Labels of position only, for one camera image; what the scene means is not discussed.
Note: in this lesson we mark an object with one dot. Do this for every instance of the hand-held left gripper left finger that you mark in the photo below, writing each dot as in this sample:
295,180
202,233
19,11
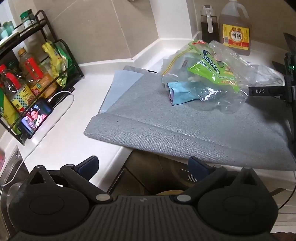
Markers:
89,168

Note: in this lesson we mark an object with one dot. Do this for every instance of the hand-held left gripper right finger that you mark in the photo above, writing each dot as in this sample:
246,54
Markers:
197,170

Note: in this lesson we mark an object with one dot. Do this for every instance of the light blue sheet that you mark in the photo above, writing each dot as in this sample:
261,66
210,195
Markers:
120,88

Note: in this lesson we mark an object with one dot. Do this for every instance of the yellow green snack bag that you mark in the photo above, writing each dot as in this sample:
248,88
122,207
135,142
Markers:
56,60

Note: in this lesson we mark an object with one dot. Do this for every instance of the clear zip bag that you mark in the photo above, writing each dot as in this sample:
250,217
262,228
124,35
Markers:
178,62

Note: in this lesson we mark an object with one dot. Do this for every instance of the cooking wine jug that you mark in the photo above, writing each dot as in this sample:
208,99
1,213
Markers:
235,34

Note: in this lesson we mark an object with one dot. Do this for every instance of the beige trash bin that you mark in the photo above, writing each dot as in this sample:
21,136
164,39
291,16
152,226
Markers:
168,192

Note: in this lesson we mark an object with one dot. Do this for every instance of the oil bottle with red label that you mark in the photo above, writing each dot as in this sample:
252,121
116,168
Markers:
34,69

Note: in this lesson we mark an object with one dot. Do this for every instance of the steel sink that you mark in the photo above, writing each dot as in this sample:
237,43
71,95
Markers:
11,166

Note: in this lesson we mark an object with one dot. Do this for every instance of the beige cabinet door with vent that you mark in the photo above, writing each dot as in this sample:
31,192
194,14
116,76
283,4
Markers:
171,171

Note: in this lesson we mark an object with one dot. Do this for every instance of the pale teal jar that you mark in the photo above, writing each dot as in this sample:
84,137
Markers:
9,27
3,32

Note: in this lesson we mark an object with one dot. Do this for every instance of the black smartphone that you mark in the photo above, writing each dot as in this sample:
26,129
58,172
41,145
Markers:
34,118

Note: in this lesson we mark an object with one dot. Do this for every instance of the blue floral box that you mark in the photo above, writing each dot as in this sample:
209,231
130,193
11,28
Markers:
182,95

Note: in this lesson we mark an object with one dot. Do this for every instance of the red cap bottle checkered label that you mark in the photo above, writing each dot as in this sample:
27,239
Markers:
18,92

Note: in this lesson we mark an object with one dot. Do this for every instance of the green cap spice jar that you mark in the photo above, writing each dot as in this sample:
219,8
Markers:
27,20

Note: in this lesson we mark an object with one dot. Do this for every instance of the dark sauce dispenser bottle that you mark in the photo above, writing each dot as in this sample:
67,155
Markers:
207,30

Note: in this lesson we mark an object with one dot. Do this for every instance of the grey cloth mat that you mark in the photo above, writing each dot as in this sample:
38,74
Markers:
161,120

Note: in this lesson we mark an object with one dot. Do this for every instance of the yellow green bottle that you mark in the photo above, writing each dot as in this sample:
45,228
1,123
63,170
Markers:
7,113

